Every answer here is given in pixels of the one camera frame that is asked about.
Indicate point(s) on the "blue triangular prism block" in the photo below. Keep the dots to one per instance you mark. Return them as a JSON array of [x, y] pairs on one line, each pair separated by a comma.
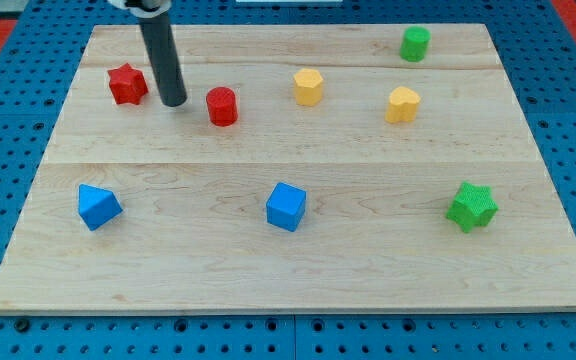
[[97, 206]]

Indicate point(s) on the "yellow hexagon block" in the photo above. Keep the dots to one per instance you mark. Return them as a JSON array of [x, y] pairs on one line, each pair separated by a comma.
[[308, 87]]

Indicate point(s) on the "yellow heart block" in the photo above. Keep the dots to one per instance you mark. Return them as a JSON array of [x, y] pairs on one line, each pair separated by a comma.
[[402, 106]]

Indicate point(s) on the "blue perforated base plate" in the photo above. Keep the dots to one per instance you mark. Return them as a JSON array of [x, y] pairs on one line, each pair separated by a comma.
[[536, 41]]

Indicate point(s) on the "blue cube block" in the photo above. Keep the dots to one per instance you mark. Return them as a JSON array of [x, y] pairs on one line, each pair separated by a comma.
[[286, 206]]

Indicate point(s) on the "red cylinder block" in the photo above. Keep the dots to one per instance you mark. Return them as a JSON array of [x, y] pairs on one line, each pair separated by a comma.
[[222, 106]]

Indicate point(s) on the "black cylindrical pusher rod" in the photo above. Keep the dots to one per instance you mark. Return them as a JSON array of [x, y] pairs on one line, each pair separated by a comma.
[[162, 53]]

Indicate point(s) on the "green star block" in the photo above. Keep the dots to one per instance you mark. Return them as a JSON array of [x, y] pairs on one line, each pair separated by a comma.
[[472, 206]]

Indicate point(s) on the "green cylinder block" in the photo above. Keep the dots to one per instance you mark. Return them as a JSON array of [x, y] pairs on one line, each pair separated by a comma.
[[415, 42]]

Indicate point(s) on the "red star block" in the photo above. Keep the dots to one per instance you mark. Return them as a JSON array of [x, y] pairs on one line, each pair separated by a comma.
[[127, 84]]

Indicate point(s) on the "light wooden board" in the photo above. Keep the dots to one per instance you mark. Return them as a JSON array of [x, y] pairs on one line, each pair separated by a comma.
[[193, 237]]

